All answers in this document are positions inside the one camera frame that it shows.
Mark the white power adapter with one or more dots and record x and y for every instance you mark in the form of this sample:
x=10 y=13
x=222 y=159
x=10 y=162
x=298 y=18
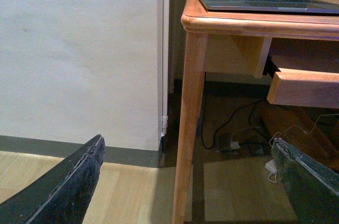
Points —
x=271 y=166

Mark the white pipe on wall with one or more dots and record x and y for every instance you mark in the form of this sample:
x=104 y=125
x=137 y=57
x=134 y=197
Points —
x=163 y=14

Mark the wooden desk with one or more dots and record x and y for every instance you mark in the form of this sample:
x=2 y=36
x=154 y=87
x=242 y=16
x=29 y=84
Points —
x=199 y=24

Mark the wooden keyboard tray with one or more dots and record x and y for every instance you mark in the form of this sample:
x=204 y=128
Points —
x=304 y=88

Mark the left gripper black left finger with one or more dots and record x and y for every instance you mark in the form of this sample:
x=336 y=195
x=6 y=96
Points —
x=61 y=195

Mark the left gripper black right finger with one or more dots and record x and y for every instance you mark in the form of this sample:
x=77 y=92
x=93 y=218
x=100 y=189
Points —
x=311 y=187

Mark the grey power strip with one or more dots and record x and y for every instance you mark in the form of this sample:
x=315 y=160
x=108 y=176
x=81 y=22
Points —
x=231 y=146

